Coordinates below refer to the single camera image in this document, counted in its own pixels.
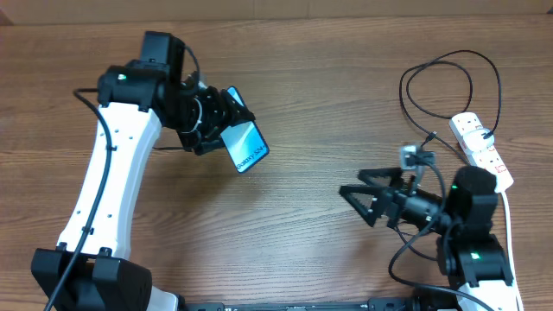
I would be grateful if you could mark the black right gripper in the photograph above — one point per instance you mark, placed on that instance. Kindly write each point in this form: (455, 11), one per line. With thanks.
(396, 199)

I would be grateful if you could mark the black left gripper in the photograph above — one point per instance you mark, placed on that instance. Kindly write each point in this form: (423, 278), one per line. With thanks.
(225, 112)

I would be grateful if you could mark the white charger adapter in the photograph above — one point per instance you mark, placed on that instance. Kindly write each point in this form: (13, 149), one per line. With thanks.
(478, 140)

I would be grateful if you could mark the Samsung Galaxy smartphone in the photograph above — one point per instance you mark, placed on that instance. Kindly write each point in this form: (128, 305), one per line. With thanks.
(245, 145)

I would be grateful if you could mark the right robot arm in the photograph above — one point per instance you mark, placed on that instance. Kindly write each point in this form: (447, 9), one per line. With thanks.
(468, 254)

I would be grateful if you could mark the brown cardboard backdrop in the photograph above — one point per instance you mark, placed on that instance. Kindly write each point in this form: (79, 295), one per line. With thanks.
(39, 12)

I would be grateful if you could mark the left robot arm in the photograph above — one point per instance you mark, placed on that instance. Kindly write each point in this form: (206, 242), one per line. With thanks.
(90, 268)

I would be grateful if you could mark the white power strip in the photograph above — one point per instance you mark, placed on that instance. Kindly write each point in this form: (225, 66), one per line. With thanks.
(488, 159)

